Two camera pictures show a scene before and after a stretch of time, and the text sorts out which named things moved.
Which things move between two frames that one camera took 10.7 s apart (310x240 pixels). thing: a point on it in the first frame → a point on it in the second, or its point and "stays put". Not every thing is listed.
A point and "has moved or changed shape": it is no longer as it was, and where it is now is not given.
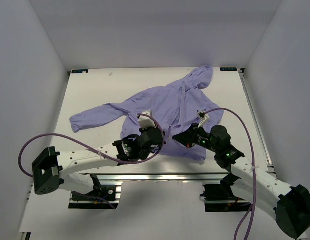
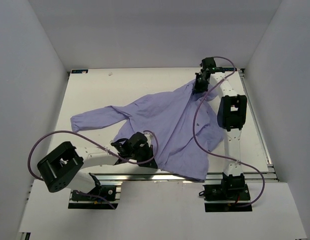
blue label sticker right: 228,69 stays put
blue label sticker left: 79,71 stays put
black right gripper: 188,138 → 198,87
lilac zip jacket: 172,109 has moved or changed shape
